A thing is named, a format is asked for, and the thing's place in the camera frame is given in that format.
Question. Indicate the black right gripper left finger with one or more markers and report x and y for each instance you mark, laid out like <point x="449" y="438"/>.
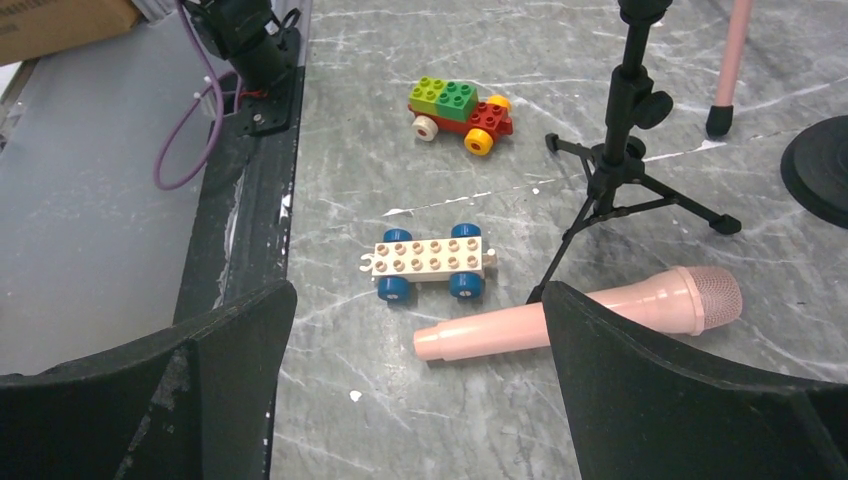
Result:
<point x="192" y="401"/>

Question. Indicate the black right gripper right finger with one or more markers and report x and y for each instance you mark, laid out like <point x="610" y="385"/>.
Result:
<point x="641" y="405"/>

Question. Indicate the black shock-mount tripod stand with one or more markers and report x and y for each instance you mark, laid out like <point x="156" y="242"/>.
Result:
<point x="619" y="159"/>

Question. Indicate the black round-base mic stand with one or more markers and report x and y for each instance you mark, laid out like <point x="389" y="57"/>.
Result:
<point x="814" y="170"/>

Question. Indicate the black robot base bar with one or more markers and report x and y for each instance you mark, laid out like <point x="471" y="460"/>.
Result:
<point x="240" y="235"/>

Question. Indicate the pink music stand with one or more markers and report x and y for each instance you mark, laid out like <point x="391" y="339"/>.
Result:
<point x="720" y="116"/>

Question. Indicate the pink microphone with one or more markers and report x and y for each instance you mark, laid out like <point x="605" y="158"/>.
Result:
<point x="679" y="301"/>

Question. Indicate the white blue brick car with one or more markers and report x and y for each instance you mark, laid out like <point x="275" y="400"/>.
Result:
<point x="399" y="261"/>

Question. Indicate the red green brick car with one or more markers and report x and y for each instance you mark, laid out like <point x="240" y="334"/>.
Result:
<point x="440" y="105"/>

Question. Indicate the brown cardboard box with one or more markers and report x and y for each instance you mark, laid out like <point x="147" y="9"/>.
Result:
<point x="34" y="28"/>

